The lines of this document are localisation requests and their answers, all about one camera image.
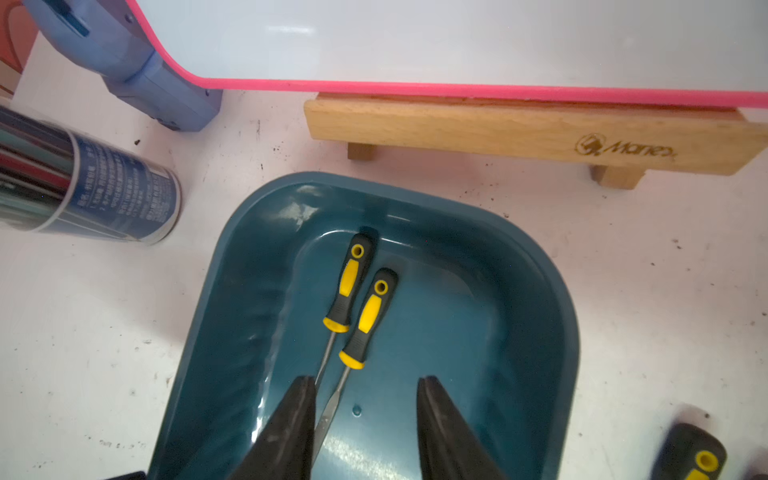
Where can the blue lid cylinder container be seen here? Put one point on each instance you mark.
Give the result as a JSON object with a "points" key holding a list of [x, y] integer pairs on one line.
{"points": [[55, 180]]}

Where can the blue desk gadget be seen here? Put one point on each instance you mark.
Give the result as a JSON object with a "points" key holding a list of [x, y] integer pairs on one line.
{"points": [[104, 37]]}

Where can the teal plastic storage box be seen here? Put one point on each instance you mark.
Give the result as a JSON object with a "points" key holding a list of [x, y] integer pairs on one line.
{"points": [[365, 290]]}

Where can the yellow black file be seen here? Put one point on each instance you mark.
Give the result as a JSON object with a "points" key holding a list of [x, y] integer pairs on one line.
{"points": [[689, 453], [354, 353], [355, 266]]}

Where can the white board pink frame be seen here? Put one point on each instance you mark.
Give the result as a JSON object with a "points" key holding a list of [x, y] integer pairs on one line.
{"points": [[690, 53]]}

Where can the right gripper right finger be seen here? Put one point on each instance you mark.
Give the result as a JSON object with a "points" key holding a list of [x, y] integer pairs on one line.
{"points": [[448, 449]]}

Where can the wooden board stand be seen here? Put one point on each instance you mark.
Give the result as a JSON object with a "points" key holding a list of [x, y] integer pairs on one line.
{"points": [[619, 142]]}

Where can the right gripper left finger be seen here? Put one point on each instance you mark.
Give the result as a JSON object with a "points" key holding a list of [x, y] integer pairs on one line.
{"points": [[284, 448]]}

